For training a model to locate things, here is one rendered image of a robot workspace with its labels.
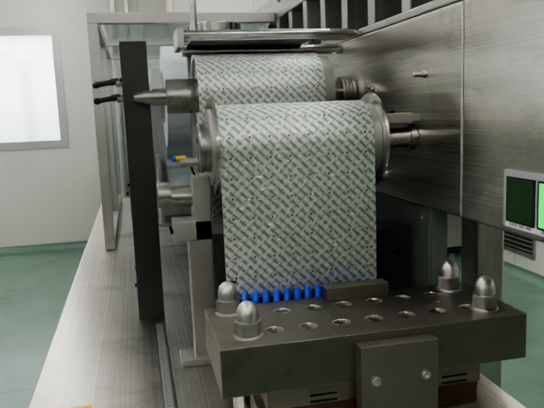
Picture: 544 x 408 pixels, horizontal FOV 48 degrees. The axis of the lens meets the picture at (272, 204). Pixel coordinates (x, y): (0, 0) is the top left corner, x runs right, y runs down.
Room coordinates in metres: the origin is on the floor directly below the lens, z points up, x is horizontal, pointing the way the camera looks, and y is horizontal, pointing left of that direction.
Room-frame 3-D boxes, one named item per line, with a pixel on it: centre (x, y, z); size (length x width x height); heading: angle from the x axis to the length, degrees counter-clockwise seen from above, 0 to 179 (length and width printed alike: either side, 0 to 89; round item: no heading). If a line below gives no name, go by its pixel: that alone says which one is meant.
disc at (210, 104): (0.94, 0.09, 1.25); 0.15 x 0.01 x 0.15; 12
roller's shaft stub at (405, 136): (1.00, -0.20, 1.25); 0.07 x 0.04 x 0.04; 102
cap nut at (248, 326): (0.72, 0.04, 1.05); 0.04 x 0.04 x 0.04
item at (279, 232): (0.90, -0.04, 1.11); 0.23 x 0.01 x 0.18; 102
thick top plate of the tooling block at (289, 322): (0.80, -0.11, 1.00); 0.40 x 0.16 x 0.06; 102
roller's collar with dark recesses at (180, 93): (1.18, 0.16, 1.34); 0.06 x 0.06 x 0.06; 12
